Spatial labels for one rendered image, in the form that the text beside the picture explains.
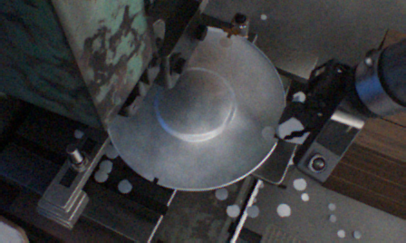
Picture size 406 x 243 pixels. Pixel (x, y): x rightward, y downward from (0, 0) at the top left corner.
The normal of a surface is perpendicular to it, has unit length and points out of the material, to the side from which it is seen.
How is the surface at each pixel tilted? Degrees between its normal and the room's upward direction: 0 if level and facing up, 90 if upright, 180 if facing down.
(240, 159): 2
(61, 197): 0
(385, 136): 0
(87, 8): 90
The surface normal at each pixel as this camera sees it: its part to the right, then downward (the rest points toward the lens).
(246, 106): -0.01, -0.43
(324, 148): 0.11, 0.19
